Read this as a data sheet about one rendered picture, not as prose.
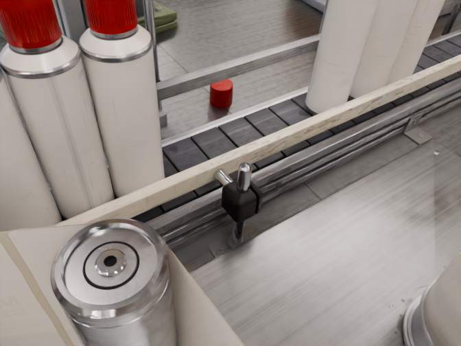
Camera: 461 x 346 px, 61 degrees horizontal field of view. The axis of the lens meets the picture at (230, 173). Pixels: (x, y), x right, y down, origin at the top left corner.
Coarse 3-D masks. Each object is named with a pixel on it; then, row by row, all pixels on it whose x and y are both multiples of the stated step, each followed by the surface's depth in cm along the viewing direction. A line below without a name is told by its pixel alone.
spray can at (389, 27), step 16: (384, 0) 43; (400, 0) 43; (416, 0) 43; (384, 16) 44; (400, 16) 44; (384, 32) 45; (400, 32) 45; (368, 48) 47; (384, 48) 47; (368, 64) 48; (384, 64) 48; (368, 80) 50; (384, 80) 50; (352, 96) 52
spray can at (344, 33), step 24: (336, 0) 40; (360, 0) 39; (336, 24) 42; (360, 24) 41; (336, 48) 43; (360, 48) 43; (312, 72) 48; (336, 72) 45; (312, 96) 49; (336, 96) 47
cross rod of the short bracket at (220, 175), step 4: (216, 172) 38; (220, 172) 38; (224, 172) 38; (216, 176) 38; (220, 176) 38; (224, 176) 38; (228, 176) 38; (220, 180) 38; (224, 180) 37; (228, 180) 37; (232, 180) 37; (220, 184) 38; (224, 184) 37
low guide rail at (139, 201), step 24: (432, 72) 52; (384, 96) 49; (312, 120) 44; (336, 120) 46; (264, 144) 40; (288, 144) 43; (192, 168) 37; (216, 168) 38; (144, 192) 35; (168, 192) 36; (96, 216) 33; (120, 216) 34
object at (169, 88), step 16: (448, 0) 58; (272, 48) 45; (288, 48) 45; (304, 48) 46; (224, 64) 42; (240, 64) 42; (256, 64) 43; (272, 64) 45; (176, 80) 39; (192, 80) 40; (208, 80) 41; (160, 96) 39
